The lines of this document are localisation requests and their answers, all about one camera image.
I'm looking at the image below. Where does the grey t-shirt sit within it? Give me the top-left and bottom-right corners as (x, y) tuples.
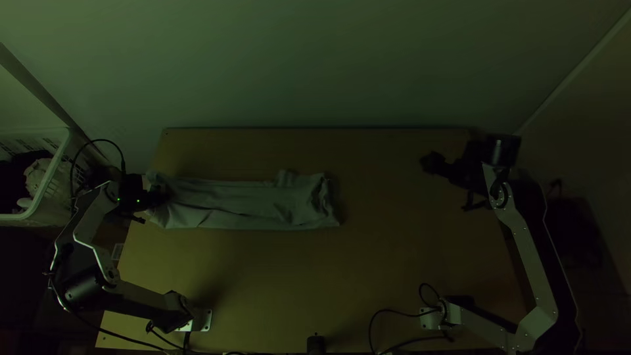
(145, 169), (342, 231)

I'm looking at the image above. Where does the white laundry basket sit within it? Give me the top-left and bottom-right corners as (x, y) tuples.
(0, 127), (76, 222)

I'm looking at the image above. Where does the heap of clothes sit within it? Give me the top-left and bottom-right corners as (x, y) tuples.
(0, 151), (56, 214)

